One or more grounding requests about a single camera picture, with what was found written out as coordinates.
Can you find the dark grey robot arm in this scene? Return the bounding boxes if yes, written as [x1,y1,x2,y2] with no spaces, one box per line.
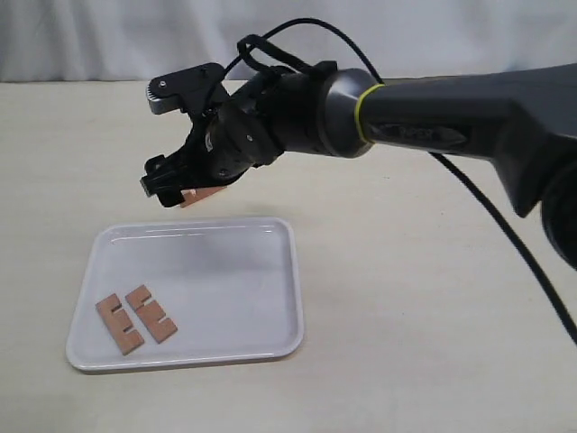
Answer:
[141,61,576,264]

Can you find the black cable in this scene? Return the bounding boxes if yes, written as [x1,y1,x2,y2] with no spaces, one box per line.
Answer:
[205,17,577,346]

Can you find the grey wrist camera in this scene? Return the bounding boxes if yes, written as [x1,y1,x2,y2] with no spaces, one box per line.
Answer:
[146,62,224,115]

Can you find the white backdrop curtain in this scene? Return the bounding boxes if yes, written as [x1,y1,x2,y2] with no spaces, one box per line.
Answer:
[1,1,576,82]

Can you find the white plastic tray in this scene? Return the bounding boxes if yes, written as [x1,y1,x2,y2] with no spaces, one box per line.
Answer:
[66,216,304,373]

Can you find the brown notched wooden piece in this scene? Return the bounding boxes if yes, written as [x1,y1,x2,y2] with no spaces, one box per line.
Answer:
[179,186,226,208]

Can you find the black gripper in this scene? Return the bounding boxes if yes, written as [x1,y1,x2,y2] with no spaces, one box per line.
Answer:
[142,62,337,208]

